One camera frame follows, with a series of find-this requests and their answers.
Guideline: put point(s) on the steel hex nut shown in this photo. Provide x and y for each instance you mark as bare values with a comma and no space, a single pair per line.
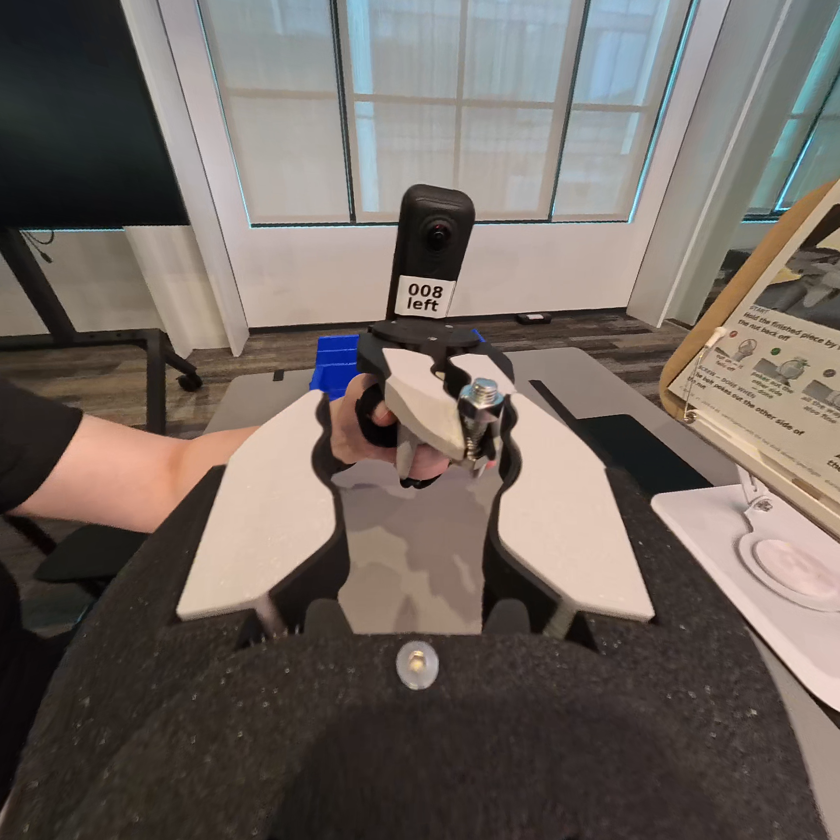
466,410

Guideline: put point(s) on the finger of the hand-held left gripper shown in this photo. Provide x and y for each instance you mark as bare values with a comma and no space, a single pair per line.
420,400
485,367

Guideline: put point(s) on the black floor box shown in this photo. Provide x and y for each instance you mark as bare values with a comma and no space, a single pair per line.
535,318

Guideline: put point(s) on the printed instruction sheet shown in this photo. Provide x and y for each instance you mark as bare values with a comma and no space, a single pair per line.
774,367

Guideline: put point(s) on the person's left hand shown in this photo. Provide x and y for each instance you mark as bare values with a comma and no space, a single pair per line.
344,426

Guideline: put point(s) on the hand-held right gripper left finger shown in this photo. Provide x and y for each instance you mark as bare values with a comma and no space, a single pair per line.
262,525

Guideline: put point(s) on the steel hex bolt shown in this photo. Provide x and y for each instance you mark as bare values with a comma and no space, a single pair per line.
482,390

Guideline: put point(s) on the black chair base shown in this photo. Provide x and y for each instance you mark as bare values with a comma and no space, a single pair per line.
151,354

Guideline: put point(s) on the person's left forearm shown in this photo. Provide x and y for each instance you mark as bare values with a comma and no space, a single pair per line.
131,479

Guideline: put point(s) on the white framed window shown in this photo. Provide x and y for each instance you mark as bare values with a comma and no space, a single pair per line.
407,52
807,131

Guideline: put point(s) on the blue plastic bin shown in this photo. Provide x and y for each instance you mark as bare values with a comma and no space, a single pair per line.
334,367

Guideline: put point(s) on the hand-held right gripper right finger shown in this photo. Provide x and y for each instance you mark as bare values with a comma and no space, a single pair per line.
571,531

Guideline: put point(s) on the black display screen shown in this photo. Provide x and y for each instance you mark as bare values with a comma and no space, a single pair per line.
79,111

